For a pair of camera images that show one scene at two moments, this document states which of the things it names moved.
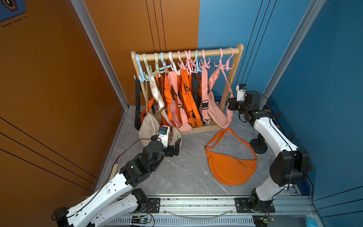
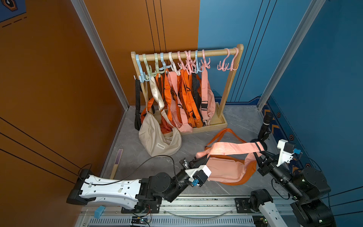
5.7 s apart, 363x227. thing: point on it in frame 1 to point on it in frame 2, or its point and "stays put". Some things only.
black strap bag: (138, 118) stays put
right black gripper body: (236, 105) to (266, 169)
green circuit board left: (140, 220) stays put
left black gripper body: (169, 152) to (183, 164)
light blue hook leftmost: (142, 77) stays put
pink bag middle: (179, 116) stays put
